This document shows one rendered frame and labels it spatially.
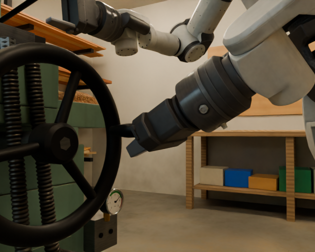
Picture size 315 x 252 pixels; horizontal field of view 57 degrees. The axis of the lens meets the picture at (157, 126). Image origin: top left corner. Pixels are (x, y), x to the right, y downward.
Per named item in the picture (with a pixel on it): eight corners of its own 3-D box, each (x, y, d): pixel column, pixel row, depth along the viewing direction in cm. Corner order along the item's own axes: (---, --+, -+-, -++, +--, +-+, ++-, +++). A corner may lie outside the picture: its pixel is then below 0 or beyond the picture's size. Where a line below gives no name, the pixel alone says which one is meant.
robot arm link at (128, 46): (91, 13, 81) (119, 25, 90) (95, 50, 79) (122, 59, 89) (122, -4, 74) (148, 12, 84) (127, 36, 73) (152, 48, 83)
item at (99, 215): (95, 255, 68) (95, 220, 68) (61, 244, 75) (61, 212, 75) (119, 244, 75) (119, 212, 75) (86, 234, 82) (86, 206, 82)
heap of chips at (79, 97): (77, 102, 70) (77, 86, 70) (42, 105, 78) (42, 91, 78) (104, 105, 78) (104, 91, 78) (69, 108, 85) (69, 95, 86)
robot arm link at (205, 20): (189, 38, 111) (219, -17, 95) (206, 62, 105) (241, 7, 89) (164, 38, 105) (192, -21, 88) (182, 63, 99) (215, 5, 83)
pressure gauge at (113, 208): (106, 226, 68) (106, 190, 68) (94, 223, 70) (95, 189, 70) (124, 219, 73) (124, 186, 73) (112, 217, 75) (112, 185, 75)
